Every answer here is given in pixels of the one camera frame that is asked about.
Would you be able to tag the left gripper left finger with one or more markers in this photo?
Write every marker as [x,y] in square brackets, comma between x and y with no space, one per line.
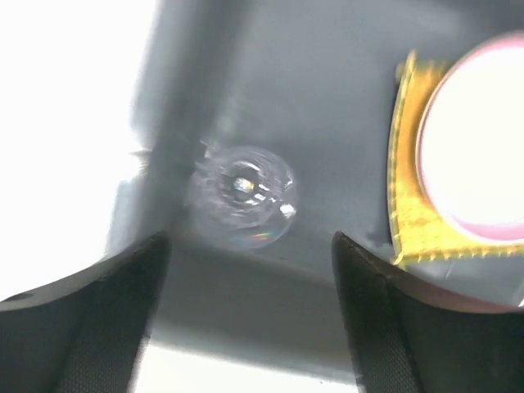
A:
[84,333]

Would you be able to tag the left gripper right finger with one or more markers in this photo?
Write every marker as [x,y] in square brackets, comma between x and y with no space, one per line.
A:
[406,334]

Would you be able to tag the yellow woven bamboo mat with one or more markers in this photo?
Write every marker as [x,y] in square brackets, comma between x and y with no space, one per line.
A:
[418,233]

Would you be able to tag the pink bear plate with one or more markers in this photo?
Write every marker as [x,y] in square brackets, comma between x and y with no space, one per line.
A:
[469,151]

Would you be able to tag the clear glass cup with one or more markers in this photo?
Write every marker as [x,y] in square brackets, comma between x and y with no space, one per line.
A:
[242,198]

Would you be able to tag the grey plastic bin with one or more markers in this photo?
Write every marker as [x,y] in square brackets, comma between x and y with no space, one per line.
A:
[313,82]

